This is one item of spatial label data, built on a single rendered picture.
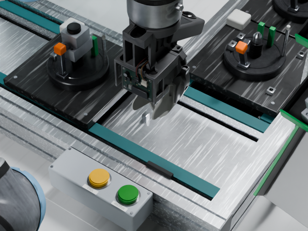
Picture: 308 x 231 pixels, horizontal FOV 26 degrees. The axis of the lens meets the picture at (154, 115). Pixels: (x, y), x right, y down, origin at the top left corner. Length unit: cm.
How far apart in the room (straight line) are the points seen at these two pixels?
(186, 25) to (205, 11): 89
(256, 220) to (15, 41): 75
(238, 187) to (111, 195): 25
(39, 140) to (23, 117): 6
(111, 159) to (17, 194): 35
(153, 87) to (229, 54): 62
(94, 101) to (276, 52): 43
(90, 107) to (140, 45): 56
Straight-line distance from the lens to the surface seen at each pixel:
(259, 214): 140
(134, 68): 92
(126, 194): 128
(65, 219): 139
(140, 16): 88
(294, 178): 125
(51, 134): 140
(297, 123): 111
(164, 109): 102
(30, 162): 149
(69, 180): 132
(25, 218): 105
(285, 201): 125
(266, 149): 139
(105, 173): 131
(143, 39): 88
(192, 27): 99
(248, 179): 132
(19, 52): 167
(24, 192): 107
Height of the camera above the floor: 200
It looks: 47 degrees down
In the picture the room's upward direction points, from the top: straight up
